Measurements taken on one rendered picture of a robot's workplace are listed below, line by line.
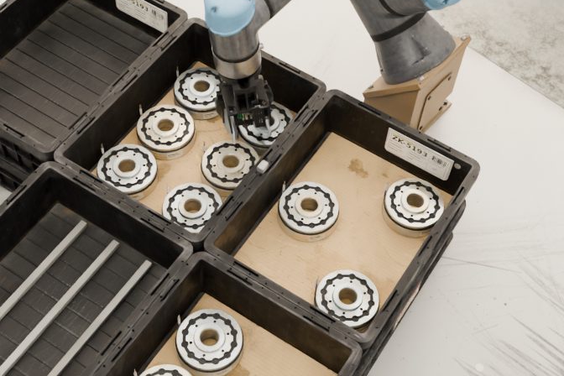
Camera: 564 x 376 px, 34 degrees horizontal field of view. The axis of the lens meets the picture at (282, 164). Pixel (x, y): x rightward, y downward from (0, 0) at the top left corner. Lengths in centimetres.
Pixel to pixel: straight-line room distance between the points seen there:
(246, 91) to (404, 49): 37
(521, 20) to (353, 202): 170
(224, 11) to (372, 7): 42
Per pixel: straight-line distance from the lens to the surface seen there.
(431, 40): 174
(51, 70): 181
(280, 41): 202
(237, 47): 142
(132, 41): 185
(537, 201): 186
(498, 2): 325
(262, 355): 147
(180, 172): 164
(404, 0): 164
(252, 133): 165
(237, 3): 137
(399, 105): 178
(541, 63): 310
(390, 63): 175
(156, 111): 169
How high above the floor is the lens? 217
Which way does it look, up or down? 54 degrees down
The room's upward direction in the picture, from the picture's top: 5 degrees clockwise
